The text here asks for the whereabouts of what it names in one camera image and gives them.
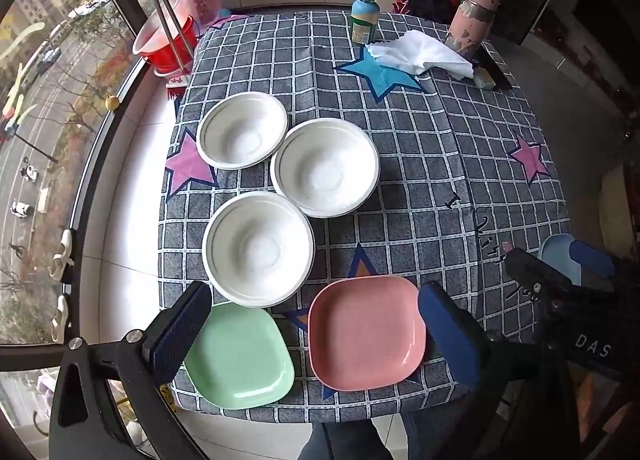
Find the grey checked star tablecloth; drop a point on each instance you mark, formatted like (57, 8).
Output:
(425, 164)

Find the pink square plate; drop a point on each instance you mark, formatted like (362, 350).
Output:
(365, 332)

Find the yellow round window knob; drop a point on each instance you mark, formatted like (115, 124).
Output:
(111, 102)

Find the person's right leg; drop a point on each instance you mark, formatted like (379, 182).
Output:
(435, 440)

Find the pink worn thermos flask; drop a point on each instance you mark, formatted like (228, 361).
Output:
(472, 19)

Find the yellow green sponge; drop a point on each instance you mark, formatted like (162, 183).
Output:
(483, 78)

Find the white crumpled cloth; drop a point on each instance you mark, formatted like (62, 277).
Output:
(425, 52)

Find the white paper bowl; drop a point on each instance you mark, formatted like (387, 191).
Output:
(324, 167)
(241, 131)
(257, 249)

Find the pink plastic basin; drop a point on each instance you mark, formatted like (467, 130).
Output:
(202, 7)

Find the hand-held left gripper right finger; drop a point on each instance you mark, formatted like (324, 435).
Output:
(447, 335)

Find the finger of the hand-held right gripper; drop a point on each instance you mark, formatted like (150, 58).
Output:
(595, 260)
(537, 272)

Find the green cap plastic bottle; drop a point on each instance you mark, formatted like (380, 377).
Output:
(365, 19)

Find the green square plate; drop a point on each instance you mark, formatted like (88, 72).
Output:
(240, 357)

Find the red plastic bucket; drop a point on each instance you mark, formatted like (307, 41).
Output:
(160, 49)

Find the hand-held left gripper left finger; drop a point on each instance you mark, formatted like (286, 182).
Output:
(177, 335)

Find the person's leg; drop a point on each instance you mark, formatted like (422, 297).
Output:
(435, 440)
(340, 442)

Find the person's left leg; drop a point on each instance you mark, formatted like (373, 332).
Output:
(340, 442)

